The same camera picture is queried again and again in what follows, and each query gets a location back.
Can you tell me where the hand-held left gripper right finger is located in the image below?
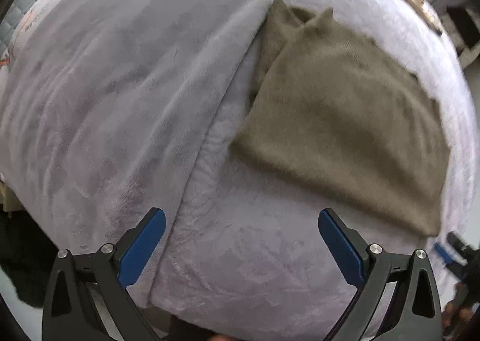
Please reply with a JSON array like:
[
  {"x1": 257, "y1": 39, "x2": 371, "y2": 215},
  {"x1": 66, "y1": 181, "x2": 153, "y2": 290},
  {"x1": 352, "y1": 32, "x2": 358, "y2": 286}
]
[{"x1": 318, "y1": 208, "x2": 445, "y2": 341}]

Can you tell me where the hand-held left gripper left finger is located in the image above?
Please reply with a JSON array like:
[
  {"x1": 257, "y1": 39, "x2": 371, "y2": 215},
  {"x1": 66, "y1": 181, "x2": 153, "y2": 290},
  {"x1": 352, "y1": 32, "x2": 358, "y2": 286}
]
[{"x1": 42, "y1": 207, "x2": 167, "y2": 341}]

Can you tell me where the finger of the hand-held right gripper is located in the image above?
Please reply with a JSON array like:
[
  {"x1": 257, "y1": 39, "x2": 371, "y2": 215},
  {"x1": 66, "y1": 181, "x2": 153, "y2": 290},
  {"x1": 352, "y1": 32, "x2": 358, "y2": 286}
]
[
  {"x1": 434, "y1": 243, "x2": 455, "y2": 267},
  {"x1": 446, "y1": 232, "x2": 470, "y2": 256}
]

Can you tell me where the olive brown knit sweater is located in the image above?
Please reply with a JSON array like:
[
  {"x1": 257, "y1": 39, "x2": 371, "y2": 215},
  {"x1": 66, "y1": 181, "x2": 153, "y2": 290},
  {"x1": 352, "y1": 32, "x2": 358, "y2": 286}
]
[{"x1": 229, "y1": 0, "x2": 451, "y2": 239}]

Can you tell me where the person's right hand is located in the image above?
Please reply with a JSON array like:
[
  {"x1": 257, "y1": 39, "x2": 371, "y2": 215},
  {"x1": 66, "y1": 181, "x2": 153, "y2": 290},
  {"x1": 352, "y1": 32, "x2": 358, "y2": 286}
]
[{"x1": 440, "y1": 304, "x2": 474, "y2": 338}]

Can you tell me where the lavender embossed blanket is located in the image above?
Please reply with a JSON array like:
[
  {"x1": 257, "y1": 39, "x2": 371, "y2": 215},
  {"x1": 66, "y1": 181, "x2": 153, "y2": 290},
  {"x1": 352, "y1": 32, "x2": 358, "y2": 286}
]
[{"x1": 127, "y1": 0, "x2": 474, "y2": 339}]

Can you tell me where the light blue fleece blanket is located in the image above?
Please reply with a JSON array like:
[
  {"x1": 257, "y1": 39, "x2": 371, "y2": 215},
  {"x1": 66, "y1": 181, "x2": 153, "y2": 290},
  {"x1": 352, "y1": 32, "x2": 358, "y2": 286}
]
[{"x1": 0, "y1": 0, "x2": 313, "y2": 300}]

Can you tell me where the white shelf unit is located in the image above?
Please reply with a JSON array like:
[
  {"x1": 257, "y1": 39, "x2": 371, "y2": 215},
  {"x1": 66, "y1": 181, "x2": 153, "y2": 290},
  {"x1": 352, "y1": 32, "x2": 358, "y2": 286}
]
[{"x1": 427, "y1": 0, "x2": 480, "y2": 66}]

